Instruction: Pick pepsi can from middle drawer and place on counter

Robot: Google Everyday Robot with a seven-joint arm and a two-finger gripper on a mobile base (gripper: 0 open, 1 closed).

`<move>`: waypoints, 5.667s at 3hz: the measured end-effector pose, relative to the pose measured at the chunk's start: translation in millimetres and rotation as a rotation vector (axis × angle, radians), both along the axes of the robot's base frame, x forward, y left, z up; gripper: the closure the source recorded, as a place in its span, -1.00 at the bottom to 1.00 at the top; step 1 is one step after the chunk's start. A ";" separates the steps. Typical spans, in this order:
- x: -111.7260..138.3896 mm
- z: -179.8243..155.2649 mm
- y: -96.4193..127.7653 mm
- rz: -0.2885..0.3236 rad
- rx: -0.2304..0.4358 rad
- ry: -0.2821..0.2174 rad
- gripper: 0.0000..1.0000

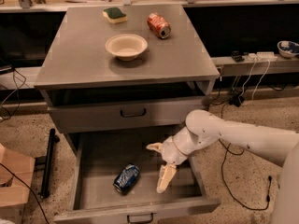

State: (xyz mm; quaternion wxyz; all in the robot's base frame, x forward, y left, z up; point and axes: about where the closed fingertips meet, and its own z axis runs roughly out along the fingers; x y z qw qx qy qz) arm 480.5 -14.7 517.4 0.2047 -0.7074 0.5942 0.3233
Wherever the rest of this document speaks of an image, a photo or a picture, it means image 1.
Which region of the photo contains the black metal bar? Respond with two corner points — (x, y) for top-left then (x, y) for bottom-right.
(39, 129), (60, 199)

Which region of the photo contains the black remote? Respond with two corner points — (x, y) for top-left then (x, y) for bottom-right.
(231, 51), (244, 63)

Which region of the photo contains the green yellow sponge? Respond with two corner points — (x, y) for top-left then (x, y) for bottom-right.
(103, 7), (127, 24)

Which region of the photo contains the blue pepsi can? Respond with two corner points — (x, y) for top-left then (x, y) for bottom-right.
(113, 163), (140, 195)

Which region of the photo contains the beige paper bowl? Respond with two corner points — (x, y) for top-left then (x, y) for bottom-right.
(106, 34), (148, 61)

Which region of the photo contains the open grey middle drawer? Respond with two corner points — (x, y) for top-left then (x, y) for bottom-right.
(54, 125), (220, 224)

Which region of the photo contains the white power strip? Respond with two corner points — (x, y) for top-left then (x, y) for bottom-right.
(248, 51), (278, 62)

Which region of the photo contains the black floor cable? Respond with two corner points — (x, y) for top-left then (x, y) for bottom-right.
(217, 103), (273, 212)

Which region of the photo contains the white cable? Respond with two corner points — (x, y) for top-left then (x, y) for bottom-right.
(237, 59), (271, 105)

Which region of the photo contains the blue white bowl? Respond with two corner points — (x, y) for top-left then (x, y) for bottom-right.
(278, 41), (299, 58)

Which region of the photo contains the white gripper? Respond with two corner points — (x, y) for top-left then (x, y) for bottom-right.
(146, 127), (198, 193)

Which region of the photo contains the black cables left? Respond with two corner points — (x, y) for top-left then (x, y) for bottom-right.
(0, 66), (28, 123)

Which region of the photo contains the cardboard box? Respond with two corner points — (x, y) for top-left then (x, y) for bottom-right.
(0, 144), (35, 224)

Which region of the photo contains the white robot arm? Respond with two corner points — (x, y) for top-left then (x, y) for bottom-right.
(147, 110), (299, 224)

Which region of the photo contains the grey metal drawer cabinet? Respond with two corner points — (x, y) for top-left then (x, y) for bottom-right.
(35, 5), (219, 149)

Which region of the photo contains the grey top drawer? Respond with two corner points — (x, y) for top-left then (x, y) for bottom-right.
(49, 96), (210, 133)

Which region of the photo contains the red soda can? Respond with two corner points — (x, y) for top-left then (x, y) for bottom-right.
(147, 13), (171, 39)

